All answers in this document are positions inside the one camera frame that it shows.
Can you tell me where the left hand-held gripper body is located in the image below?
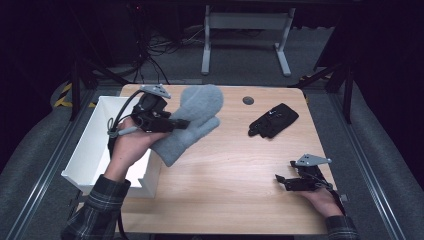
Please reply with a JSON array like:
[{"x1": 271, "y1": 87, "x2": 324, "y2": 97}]
[{"x1": 130, "y1": 83, "x2": 173, "y2": 134}]

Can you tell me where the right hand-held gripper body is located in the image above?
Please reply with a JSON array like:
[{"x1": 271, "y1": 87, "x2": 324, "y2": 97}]
[{"x1": 290, "y1": 153, "x2": 334, "y2": 192}]

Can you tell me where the grey mitten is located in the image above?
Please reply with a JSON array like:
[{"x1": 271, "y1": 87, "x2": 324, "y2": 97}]
[{"x1": 149, "y1": 83, "x2": 225, "y2": 168}]

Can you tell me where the black glove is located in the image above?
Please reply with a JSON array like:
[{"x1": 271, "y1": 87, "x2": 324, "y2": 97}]
[{"x1": 247, "y1": 102, "x2": 300, "y2": 139}]

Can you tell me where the white box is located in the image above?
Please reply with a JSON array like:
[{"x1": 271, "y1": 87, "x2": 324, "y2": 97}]
[{"x1": 60, "y1": 95, "x2": 164, "y2": 199}]

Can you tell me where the person's right hand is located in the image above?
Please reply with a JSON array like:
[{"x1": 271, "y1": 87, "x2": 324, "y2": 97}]
[{"x1": 298, "y1": 188, "x2": 344, "y2": 218}]

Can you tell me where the person's left hand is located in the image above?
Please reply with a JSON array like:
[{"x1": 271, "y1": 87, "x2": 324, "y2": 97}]
[{"x1": 103, "y1": 117, "x2": 169, "y2": 183}]

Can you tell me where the black tripod stand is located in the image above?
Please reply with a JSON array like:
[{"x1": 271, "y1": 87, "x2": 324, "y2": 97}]
[
  {"x1": 288, "y1": 61, "x2": 355, "y2": 125},
  {"x1": 68, "y1": 56, "x2": 131, "y2": 122}
]

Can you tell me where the yellow-black hazard tape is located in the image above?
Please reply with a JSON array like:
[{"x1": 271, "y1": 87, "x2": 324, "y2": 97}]
[{"x1": 53, "y1": 82, "x2": 98, "y2": 109}]

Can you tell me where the aluminium rail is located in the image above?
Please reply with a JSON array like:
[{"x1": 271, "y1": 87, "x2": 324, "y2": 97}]
[
  {"x1": 4, "y1": 89, "x2": 98, "y2": 240},
  {"x1": 328, "y1": 93, "x2": 406, "y2": 240}
]

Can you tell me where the tangle of black floor cables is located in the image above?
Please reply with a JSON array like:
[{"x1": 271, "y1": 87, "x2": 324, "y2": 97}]
[{"x1": 133, "y1": 19, "x2": 208, "y2": 84}]

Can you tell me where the white desk frame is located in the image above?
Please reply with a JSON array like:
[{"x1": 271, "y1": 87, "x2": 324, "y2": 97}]
[{"x1": 200, "y1": 4, "x2": 297, "y2": 78}]

